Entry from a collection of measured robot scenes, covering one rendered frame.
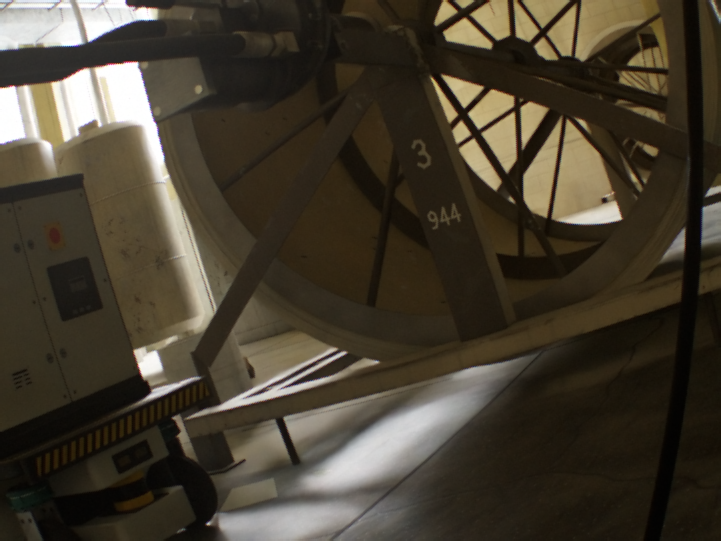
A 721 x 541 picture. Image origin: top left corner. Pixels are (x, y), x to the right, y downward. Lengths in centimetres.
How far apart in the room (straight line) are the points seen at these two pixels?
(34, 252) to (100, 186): 671
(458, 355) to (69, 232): 92
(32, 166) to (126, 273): 148
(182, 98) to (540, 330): 105
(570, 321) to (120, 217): 678
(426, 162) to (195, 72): 92
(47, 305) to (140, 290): 664
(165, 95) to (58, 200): 63
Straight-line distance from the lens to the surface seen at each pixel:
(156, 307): 868
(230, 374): 360
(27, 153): 797
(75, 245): 217
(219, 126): 317
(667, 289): 219
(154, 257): 875
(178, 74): 158
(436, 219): 236
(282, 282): 280
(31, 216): 208
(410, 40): 240
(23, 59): 124
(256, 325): 879
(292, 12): 179
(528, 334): 227
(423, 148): 236
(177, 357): 359
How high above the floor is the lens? 47
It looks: 2 degrees down
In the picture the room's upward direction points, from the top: 19 degrees counter-clockwise
